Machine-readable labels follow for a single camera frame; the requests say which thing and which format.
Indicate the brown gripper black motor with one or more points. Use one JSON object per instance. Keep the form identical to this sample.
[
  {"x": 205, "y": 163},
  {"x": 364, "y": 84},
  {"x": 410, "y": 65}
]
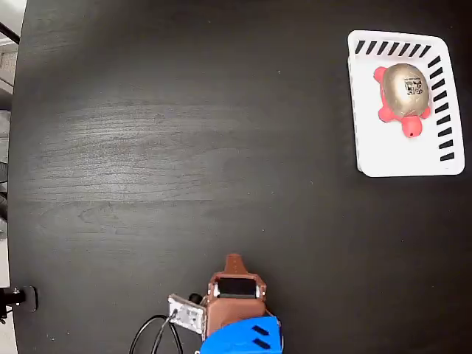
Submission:
[{"x": 237, "y": 307}]

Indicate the black table clamp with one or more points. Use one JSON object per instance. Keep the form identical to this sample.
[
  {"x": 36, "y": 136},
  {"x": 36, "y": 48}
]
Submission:
[{"x": 27, "y": 298}]

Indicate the white plastic basket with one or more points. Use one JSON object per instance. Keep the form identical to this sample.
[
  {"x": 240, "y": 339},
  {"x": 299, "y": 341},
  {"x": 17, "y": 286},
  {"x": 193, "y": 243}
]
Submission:
[{"x": 387, "y": 155}]

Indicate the red turtle toy gold shell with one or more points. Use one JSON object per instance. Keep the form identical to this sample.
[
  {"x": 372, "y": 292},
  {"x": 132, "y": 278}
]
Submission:
[{"x": 403, "y": 88}]

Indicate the black diagonal bar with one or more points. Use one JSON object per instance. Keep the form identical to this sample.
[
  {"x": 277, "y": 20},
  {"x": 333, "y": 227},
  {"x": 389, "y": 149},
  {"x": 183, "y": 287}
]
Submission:
[{"x": 9, "y": 32}]

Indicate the dark chair base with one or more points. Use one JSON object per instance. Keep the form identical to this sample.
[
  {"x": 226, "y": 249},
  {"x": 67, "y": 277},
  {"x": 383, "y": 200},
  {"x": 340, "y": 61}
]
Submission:
[{"x": 3, "y": 206}]

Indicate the silver gripper camera board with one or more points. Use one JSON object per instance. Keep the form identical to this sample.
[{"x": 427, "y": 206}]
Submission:
[{"x": 186, "y": 313}]

